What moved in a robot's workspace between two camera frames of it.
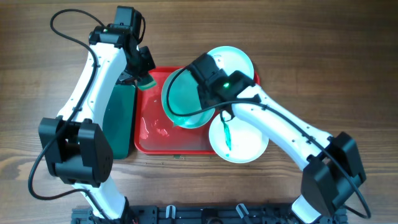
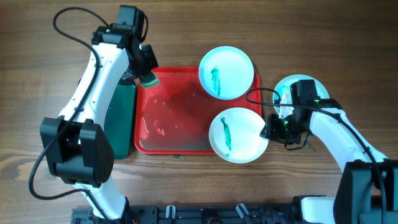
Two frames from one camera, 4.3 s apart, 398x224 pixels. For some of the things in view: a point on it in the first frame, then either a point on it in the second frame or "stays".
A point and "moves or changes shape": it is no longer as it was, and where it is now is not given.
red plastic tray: x=156 y=133 stays
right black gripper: x=203 y=93 -> x=275 y=133
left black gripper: x=150 y=65 stays
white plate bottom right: x=237 y=141 stays
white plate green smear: x=183 y=93 -> x=284 y=91
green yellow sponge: x=146 y=83 moves or changes shape
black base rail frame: x=208 y=214 stays
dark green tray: x=119 y=116 stays
